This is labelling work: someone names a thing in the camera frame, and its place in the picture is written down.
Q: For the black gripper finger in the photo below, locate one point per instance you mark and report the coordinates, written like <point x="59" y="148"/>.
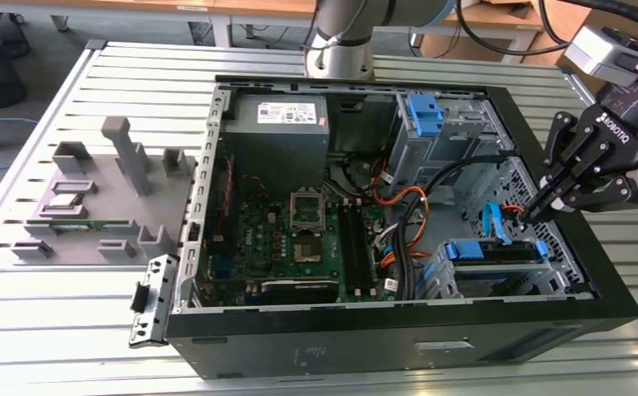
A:
<point x="604" y="191"/>
<point x="571" y="152"/>

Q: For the hard disk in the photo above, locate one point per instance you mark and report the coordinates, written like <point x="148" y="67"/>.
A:
<point x="464" y="251"/>

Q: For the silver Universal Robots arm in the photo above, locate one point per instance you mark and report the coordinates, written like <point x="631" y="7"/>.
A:
<point x="340" y="62"/>

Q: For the metal disk bay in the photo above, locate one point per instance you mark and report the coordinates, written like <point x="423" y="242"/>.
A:
<point x="506" y="269"/>

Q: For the metal drive cage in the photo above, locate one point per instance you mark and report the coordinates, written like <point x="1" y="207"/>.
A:
<point x="450" y="140"/>

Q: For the blue plastic bay latch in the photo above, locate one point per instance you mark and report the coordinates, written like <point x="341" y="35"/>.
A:
<point x="426" y="115"/>

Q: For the small wooden desk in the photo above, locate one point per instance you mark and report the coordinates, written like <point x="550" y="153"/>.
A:
<point x="442" y="47"/>

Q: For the black RAM slot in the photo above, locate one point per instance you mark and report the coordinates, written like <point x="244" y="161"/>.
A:
<point x="348" y="247"/>
<point x="364" y="247"/>

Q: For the CPU socket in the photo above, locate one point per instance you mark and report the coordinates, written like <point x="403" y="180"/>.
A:
<point x="307" y="251"/>

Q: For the grey power supply unit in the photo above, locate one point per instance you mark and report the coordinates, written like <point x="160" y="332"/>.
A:
<point x="273" y="123"/>

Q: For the black open PC case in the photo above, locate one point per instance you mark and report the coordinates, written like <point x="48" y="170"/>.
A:
<point x="351" y="342"/>

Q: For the black graphics card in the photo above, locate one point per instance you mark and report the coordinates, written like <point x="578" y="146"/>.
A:
<point x="296" y="288"/>

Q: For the green motherboard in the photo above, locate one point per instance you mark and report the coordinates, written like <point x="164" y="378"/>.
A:
<point x="263" y="247"/>

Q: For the grey parts rack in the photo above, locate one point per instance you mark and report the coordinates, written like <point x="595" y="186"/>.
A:
<point x="115" y="214"/>

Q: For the long wooden desk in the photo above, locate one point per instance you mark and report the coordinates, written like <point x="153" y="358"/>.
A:
<point x="131" y="3"/>

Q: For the green RAM stick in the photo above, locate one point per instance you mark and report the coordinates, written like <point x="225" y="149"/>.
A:
<point x="76" y="225"/>

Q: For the silver CPU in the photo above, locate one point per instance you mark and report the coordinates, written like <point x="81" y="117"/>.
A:
<point x="61" y="201"/>

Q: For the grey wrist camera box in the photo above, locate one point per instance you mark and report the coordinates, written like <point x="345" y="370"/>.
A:
<point x="604" y="53"/>

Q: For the metal expansion slot bracket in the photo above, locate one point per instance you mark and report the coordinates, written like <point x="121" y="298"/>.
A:
<point x="155" y="297"/>

